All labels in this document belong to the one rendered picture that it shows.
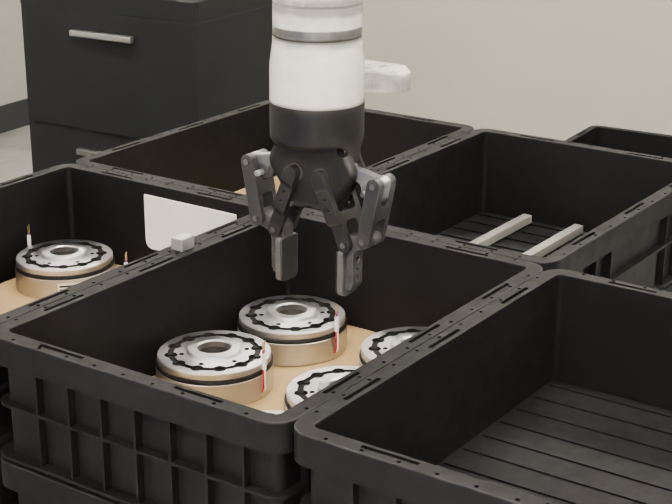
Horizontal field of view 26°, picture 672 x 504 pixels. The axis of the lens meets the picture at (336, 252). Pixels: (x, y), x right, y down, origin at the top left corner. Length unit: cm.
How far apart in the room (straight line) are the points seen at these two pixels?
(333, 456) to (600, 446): 31
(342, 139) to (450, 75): 381
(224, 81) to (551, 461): 188
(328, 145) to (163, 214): 46
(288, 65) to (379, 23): 391
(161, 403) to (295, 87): 26
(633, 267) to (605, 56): 321
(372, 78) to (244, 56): 185
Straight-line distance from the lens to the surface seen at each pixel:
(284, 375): 132
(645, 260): 153
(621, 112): 471
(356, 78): 113
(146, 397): 108
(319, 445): 98
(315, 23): 111
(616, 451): 121
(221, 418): 103
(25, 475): 121
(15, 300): 153
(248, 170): 119
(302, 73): 111
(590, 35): 470
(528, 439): 122
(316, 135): 112
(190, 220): 153
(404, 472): 95
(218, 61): 294
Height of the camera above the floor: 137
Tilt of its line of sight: 19 degrees down
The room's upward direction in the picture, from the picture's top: straight up
